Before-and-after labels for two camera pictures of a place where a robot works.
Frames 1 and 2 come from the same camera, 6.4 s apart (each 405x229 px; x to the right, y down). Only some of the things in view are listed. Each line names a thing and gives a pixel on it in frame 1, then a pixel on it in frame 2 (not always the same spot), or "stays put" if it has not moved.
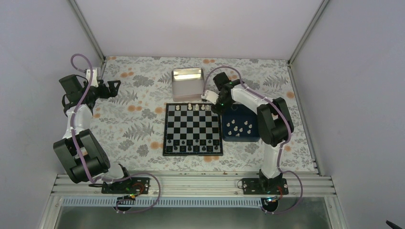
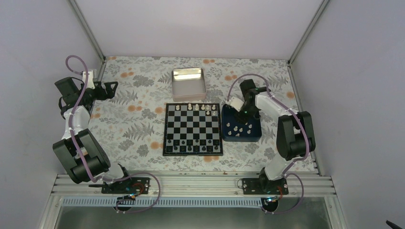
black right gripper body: x=222 y=109 to x=250 y=110
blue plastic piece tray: x=240 y=124 stays put
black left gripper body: x=104 y=94 stays put
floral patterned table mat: x=132 y=124 stays put
